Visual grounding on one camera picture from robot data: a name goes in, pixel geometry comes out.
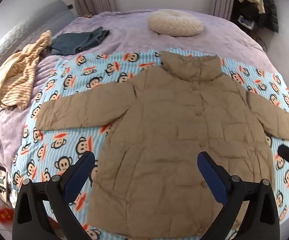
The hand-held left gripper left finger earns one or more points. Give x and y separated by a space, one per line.
80 173

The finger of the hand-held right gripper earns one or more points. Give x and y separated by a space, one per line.
285 153

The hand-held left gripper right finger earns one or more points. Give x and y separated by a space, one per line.
210 177

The tan puffer jacket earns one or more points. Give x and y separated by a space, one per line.
172 130

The red packet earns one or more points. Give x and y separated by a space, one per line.
5 213

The monkey print striped blanket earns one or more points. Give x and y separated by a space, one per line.
67 80

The yellow striped garment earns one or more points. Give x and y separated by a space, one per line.
17 77

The blue jeans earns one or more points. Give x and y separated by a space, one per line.
77 42

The purple bedspread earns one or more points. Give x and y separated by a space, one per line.
129 37

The black hanging coat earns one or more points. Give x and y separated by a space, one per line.
269 7

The round cream knitted cushion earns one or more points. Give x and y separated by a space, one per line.
175 23

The grey padded headboard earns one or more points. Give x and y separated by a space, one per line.
47 12

